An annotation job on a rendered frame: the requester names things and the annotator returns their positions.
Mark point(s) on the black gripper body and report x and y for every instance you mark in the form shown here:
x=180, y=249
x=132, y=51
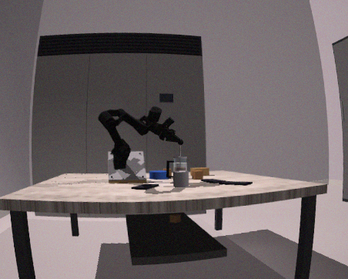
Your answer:
x=161, y=131

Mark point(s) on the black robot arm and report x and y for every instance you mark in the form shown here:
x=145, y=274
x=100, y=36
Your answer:
x=121, y=148

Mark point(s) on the blue cylinder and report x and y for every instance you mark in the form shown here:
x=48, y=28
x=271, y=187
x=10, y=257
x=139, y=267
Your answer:
x=157, y=175

